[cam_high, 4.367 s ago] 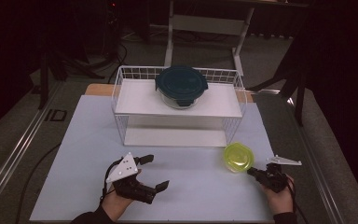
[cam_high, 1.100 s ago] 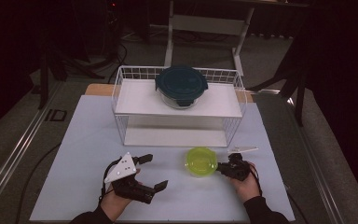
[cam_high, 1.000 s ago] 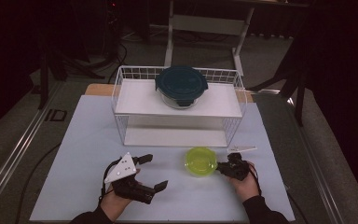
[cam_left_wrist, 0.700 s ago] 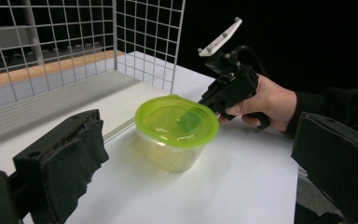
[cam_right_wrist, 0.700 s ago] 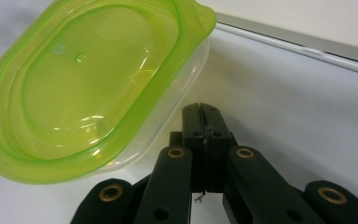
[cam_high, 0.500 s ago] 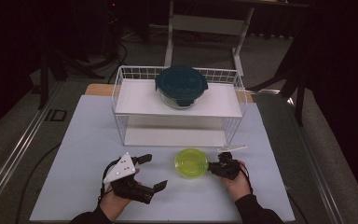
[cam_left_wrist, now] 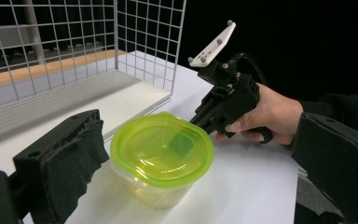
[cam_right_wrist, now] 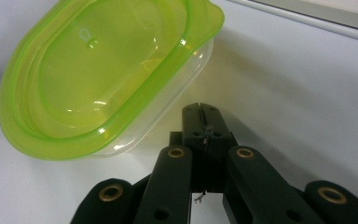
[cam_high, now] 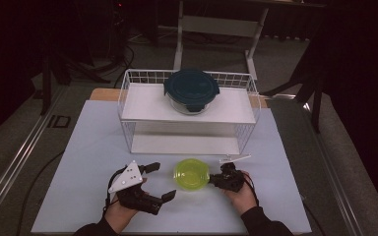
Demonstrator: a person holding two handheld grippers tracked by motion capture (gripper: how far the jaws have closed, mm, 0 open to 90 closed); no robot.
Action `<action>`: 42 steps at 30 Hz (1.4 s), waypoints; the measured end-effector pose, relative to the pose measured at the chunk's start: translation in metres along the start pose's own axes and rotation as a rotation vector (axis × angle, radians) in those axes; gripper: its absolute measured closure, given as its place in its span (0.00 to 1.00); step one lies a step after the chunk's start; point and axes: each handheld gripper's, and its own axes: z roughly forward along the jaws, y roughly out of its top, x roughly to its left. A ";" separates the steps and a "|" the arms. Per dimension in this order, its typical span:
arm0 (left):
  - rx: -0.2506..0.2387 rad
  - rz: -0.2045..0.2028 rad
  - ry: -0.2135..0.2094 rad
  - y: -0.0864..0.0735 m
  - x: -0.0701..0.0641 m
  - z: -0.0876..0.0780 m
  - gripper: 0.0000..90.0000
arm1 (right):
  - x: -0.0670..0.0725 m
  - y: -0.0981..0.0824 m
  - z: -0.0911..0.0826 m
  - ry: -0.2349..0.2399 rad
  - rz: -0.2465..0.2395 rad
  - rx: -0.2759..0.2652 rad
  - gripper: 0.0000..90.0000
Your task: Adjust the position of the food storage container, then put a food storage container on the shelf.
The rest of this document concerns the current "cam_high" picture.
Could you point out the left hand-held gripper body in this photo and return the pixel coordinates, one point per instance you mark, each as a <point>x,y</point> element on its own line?
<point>128,178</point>

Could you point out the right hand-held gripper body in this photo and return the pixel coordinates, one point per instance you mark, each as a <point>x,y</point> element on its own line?
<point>231,178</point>

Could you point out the yellow-green plastic container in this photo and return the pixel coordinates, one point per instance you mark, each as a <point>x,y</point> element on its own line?
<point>191,174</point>

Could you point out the round dark blue lidded container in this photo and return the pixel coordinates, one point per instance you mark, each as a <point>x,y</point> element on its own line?
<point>192,88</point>

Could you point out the person's right hand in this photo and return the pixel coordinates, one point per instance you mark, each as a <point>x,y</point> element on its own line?
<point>241,201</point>

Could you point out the person's left hand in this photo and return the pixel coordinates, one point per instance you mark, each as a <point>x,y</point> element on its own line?
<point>119,214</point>

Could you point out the pale blue table mat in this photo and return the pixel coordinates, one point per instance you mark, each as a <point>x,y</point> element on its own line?
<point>78,183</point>

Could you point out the black floor outlet plate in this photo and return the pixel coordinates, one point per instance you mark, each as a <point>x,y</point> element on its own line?
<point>59,121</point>

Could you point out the black tripod stand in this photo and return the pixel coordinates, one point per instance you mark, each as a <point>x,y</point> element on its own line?
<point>47,82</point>
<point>315,82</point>

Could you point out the metal floor rail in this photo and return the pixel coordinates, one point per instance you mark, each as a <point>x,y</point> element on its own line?
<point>334,177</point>
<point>16,160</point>

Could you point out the white metal desk frame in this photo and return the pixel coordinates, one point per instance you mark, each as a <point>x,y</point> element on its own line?
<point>221,26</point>

